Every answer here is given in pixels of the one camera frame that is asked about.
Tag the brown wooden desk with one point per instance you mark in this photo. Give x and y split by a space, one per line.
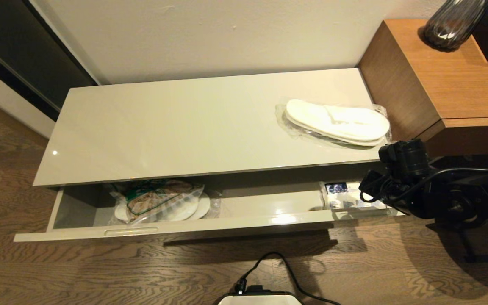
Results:
439 89

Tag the white tissue pack blue print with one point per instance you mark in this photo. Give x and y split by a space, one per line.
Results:
345 195

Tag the dark ribbed glass vase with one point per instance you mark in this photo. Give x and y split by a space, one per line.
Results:
451 25

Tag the white glossy low cabinet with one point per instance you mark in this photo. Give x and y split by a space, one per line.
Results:
184 127

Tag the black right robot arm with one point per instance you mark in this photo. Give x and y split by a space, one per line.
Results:
464 199

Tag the green label snack bag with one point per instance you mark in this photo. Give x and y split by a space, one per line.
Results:
163 195

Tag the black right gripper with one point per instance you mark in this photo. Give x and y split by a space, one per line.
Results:
400 169

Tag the dark sliding door panel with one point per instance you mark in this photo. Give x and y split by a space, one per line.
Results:
19 46

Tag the white slippers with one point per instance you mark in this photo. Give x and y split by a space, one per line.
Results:
337 123
189 207

